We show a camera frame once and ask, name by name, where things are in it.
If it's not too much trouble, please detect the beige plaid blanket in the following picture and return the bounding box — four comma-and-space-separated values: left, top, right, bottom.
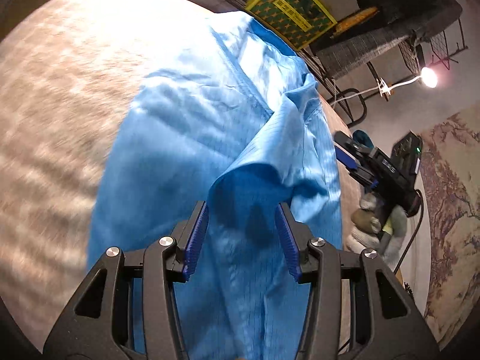
0, 0, 404, 360

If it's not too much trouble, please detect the white gooseneck lamp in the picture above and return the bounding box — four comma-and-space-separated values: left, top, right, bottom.
377, 65, 439, 100

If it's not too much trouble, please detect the grey woven garment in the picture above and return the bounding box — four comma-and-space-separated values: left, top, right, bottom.
317, 26, 417, 79

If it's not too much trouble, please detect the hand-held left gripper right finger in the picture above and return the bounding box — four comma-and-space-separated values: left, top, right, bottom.
275, 202, 439, 360

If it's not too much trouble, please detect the yellow green patterned board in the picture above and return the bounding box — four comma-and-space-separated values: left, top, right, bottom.
244, 0, 338, 51

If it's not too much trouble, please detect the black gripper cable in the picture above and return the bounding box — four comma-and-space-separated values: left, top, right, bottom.
394, 191, 425, 274

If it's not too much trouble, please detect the yellow cloth roll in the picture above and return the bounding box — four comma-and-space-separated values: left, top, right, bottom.
335, 7, 377, 32

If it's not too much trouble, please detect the black metal clothes rack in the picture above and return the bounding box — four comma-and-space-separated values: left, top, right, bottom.
311, 19, 469, 126

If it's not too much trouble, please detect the light blue striped coat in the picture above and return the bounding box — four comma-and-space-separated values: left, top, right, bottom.
87, 12, 343, 360

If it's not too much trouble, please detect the teal object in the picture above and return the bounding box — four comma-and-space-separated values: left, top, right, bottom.
352, 129, 374, 149

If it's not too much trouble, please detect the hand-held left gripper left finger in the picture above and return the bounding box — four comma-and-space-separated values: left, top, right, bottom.
43, 199, 210, 360

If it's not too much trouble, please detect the person's right hand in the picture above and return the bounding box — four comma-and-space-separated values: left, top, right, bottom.
345, 193, 407, 265

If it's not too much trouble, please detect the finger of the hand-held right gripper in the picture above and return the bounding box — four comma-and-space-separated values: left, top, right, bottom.
350, 169, 379, 190
334, 131, 362, 169

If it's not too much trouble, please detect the white cable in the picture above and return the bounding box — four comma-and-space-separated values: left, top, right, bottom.
330, 85, 384, 106

